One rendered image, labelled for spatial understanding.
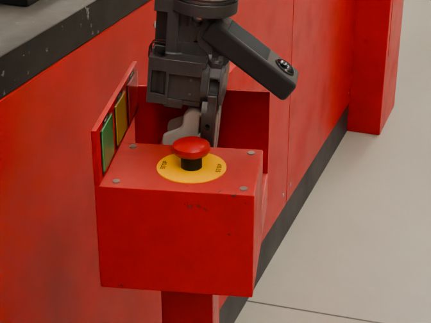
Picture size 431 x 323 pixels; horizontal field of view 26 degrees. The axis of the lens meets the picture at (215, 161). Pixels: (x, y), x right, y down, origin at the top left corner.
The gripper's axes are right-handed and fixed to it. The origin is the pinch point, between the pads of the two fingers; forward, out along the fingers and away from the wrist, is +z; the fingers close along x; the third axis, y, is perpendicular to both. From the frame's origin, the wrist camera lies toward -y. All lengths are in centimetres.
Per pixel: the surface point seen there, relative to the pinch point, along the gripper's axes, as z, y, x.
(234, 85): 15, 2, -63
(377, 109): 62, -35, -174
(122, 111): -7.6, 9.4, 4.5
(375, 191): 71, -34, -136
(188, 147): -7.6, 1.3, 11.0
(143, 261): 4.0, 4.5, 15.0
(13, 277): 14.0, 20.9, 7.2
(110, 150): -5.9, 9.3, 10.7
